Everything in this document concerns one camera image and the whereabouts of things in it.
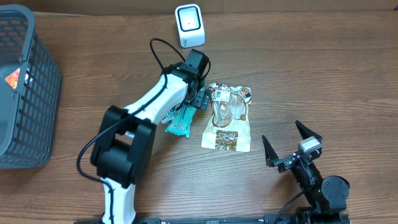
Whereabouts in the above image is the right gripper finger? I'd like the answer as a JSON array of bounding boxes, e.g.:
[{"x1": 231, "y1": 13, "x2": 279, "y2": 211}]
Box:
[
  {"x1": 295, "y1": 120, "x2": 323, "y2": 141},
  {"x1": 262, "y1": 135, "x2": 279, "y2": 166}
]

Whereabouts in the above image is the teal wet wipes pack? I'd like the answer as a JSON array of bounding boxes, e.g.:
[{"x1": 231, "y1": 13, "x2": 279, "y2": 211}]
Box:
[{"x1": 165, "y1": 105, "x2": 197, "y2": 138}]

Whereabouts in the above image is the small green white packet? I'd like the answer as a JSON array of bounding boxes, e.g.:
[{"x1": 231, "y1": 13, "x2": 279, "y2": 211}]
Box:
[{"x1": 160, "y1": 110, "x2": 175, "y2": 124}]

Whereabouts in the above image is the brown white snack bag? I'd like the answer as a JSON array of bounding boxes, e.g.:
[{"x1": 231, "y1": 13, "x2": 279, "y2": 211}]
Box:
[{"x1": 201, "y1": 83, "x2": 252, "y2": 152}]

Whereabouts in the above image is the orange packet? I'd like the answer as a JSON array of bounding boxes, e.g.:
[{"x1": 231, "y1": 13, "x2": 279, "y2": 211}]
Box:
[{"x1": 2, "y1": 67, "x2": 33, "y2": 89}]

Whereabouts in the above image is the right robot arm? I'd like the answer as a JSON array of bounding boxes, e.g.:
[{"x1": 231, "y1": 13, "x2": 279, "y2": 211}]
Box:
[{"x1": 262, "y1": 120, "x2": 350, "y2": 224}]

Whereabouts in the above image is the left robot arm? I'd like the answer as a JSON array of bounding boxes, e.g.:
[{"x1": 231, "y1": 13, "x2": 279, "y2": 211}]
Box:
[{"x1": 90, "y1": 49, "x2": 210, "y2": 223}]

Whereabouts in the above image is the white barcode scanner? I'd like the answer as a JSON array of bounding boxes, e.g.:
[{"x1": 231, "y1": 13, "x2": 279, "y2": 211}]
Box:
[{"x1": 175, "y1": 4, "x2": 205, "y2": 48}]

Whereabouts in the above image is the grey plastic mesh basket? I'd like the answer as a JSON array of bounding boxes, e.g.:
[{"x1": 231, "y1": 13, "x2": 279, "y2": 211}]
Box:
[{"x1": 1, "y1": 4, "x2": 62, "y2": 169}]

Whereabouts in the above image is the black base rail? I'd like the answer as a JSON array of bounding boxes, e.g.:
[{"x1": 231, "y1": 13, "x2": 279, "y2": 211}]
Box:
[{"x1": 74, "y1": 215, "x2": 351, "y2": 224}]

